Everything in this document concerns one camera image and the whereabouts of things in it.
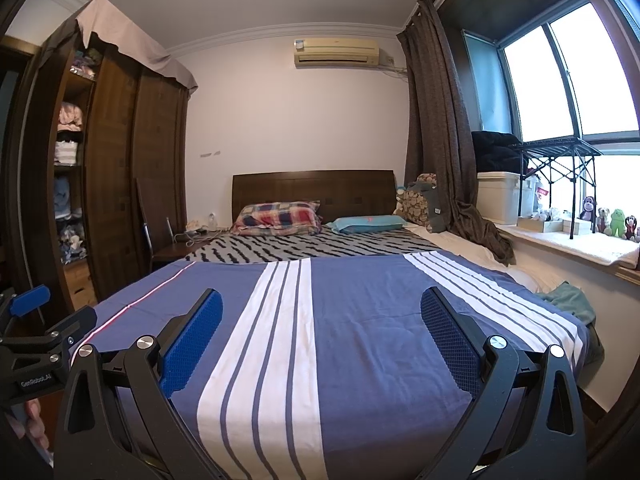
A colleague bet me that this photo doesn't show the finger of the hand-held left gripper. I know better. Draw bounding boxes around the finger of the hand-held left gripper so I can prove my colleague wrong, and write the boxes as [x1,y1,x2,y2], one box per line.
[0,285,51,342]
[45,305,98,361]

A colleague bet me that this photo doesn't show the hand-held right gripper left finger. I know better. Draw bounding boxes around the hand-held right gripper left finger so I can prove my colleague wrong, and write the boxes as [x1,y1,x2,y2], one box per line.
[52,288,224,480]

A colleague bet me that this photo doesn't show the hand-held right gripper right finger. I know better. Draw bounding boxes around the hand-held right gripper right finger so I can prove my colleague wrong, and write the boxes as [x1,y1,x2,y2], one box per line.
[420,286,588,480]

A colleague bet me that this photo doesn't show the person's left hand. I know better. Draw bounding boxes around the person's left hand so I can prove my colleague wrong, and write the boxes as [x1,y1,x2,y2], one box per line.
[9,398,52,454]

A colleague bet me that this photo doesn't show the mixed pile of clothes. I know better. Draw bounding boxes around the mixed pile of clothes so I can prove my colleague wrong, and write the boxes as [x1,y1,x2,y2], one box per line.
[60,225,89,266]

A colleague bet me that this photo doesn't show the dark wooden nightstand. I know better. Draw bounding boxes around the dark wooden nightstand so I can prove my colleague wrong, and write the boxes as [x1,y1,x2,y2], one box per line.
[152,239,213,272]

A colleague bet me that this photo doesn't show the blue striped bed cover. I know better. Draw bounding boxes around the blue striped bed cover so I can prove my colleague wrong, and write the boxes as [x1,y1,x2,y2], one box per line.
[70,250,591,480]

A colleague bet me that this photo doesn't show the light blue folded clothes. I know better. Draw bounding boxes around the light blue folded clothes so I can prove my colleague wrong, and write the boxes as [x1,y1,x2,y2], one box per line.
[54,176,83,219]

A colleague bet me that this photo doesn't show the teal towel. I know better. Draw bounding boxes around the teal towel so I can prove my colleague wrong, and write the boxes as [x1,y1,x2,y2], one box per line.
[540,281,599,324]

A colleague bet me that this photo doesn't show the dark folded chair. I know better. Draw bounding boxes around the dark folded chair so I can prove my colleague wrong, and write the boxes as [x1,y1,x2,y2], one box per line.
[136,177,176,273]

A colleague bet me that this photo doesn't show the log print cushion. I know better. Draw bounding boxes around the log print cushion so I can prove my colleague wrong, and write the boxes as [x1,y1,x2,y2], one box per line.
[395,173,451,233]

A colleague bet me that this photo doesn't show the light blue pillow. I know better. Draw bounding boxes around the light blue pillow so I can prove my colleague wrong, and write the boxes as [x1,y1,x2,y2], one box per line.
[325,214,408,235]

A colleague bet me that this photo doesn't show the cream box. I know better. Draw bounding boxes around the cream box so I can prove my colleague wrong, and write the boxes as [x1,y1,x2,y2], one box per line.
[517,214,556,234]
[562,218,597,236]

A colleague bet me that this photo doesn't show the plaid pillow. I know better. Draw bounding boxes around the plaid pillow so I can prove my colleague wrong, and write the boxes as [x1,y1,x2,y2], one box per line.
[231,201,323,237]

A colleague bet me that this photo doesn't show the zebra print blanket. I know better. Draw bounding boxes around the zebra print blanket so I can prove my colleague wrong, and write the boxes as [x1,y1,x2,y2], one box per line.
[185,224,443,264]

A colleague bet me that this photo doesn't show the white striped folded clothes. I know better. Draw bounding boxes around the white striped folded clothes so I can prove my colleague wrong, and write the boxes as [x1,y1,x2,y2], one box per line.
[55,141,81,166]

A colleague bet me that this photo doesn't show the white storage box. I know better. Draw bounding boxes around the white storage box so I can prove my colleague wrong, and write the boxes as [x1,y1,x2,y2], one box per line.
[476,171,524,226]

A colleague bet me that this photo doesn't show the white window sill mat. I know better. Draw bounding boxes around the white window sill mat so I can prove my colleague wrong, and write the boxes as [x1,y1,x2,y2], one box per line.
[495,222,640,267]

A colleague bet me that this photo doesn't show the dark wooden wardrobe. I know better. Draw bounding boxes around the dark wooden wardrobe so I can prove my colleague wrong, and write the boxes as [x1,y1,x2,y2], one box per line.
[0,7,193,306]

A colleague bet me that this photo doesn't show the pink folded clothes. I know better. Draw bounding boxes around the pink folded clothes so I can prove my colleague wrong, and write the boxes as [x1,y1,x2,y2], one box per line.
[59,102,85,131]

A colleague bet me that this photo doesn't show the wooden bed headboard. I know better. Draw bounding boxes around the wooden bed headboard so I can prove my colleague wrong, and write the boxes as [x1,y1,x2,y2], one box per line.
[232,170,397,224]

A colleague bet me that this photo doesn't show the black jacket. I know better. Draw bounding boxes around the black jacket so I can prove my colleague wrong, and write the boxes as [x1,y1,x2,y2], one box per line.
[471,131,524,174]

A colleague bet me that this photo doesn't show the brown curtain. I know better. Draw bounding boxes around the brown curtain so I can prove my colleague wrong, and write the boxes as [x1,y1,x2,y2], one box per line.
[397,0,516,267]

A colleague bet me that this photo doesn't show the black folding table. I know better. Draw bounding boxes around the black folding table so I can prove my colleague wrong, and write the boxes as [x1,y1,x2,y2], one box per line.
[507,140,604,240]

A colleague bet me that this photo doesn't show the grey cloth on wardrobe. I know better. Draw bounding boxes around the grey cloth on wardrobe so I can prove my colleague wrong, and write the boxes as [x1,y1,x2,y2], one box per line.
[42,0,199,97]

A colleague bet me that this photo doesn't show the window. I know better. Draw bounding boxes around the window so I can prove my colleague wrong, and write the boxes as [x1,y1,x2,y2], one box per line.
[500,2,640,221]

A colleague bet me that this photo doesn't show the white charging cables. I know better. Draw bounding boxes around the white charging cables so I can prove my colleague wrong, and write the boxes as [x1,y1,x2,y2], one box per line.
[172,224,236,247]

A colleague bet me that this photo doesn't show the wall air conditioner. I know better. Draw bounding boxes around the wall air conditioner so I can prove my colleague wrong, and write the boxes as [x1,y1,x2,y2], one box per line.
[293,37,380,69]

